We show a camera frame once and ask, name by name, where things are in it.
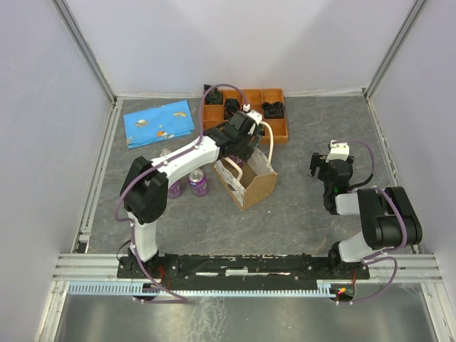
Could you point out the red cola can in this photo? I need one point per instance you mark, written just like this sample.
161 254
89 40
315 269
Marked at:
164 152

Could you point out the brown canvas bag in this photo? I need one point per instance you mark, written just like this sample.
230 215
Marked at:
254 180

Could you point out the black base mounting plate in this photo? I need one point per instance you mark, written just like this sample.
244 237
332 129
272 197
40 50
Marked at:
251 272

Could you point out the right aluminium corner post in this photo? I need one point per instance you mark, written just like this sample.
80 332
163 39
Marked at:
394 48

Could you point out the aluminium corner post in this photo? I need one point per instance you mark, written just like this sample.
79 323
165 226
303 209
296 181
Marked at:
394 48
64 11

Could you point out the purple can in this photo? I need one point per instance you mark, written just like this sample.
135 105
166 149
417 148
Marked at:
237 160
175 190
198 182

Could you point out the purple can back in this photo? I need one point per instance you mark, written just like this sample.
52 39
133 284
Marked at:
237 160

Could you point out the blue slotted cable duct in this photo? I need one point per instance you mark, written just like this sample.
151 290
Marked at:
125 288

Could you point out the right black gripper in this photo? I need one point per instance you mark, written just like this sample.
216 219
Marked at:
318 161

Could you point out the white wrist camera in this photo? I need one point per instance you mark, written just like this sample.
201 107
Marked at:
256 128
337 151

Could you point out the left aluminium corner post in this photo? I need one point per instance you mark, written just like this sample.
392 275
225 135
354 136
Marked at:
64 11

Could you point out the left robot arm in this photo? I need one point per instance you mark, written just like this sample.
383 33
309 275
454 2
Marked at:
144 192

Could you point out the blue printed folded cloth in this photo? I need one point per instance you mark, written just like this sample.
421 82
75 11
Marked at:
154 125

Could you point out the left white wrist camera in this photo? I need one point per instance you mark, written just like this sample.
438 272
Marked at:
256 128

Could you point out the aluminium frame rail front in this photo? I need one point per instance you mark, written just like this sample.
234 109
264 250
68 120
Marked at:
412 268

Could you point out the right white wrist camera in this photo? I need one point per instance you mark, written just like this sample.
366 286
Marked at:
337 151

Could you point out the orange wooden divided tray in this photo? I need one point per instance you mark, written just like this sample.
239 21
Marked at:
213 114

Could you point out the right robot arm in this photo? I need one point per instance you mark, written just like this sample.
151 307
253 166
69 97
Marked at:
388 220

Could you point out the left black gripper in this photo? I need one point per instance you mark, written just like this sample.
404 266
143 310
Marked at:
246 152

